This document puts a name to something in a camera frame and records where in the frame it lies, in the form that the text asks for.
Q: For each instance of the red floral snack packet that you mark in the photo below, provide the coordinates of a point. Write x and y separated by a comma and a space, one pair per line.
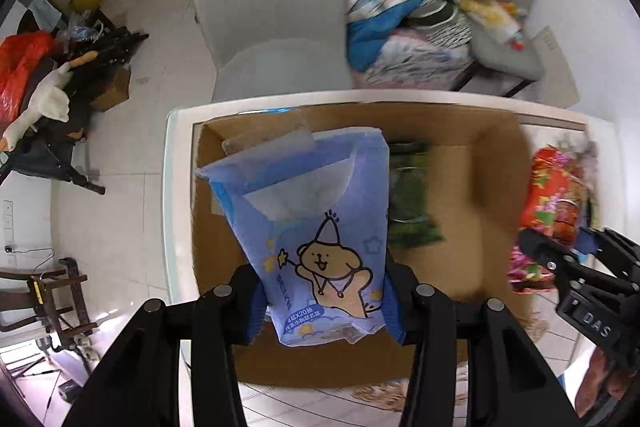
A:
550, 202

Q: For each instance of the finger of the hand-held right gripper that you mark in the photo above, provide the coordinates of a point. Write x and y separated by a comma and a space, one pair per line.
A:
547, 254
617, 252

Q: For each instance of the red plastic bag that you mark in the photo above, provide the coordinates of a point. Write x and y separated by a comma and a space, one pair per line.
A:
20, 67

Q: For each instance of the yellow plush toy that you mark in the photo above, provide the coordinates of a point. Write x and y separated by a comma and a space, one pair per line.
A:
492, 14

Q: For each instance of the person's right hand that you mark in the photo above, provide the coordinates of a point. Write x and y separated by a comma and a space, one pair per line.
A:
607, 387

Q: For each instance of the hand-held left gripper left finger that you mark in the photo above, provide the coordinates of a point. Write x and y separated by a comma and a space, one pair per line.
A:
256, 307

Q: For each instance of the small cardboard box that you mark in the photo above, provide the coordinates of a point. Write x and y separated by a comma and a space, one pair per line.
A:
112, 89

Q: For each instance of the blue bear print tissue pack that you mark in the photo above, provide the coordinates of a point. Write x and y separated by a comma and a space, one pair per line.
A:
320, 227

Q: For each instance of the dark wooden chair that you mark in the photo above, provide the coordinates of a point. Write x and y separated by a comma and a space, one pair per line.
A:
70, 302

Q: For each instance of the floral quilt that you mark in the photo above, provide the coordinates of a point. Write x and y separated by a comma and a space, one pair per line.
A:
415, 59

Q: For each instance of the black white striped cloth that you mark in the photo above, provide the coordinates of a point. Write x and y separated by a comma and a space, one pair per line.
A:
447, 22

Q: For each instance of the white goose plush toy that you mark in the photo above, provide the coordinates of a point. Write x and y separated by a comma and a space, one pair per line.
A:
47, 99

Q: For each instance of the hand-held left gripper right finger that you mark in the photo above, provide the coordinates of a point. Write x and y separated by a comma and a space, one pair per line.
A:
395, 309

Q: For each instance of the green snack packet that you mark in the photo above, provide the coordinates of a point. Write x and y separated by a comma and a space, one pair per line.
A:
410, 202

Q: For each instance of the brown cardboard box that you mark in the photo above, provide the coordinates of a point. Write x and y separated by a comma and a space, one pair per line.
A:
465, 217

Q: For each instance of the blue cloth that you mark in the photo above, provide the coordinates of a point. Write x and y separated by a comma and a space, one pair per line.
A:
372, 37

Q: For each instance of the white wall socket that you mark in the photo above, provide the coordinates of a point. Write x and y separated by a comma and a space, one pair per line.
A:
7, 227

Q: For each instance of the flat cardboard sheet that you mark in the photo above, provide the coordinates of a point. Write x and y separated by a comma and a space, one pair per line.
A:
557, 67

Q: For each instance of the black folding frame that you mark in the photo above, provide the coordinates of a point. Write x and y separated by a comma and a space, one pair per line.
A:
60, 162

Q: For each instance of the light grey armchair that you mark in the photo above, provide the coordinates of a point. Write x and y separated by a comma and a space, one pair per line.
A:
270, 7

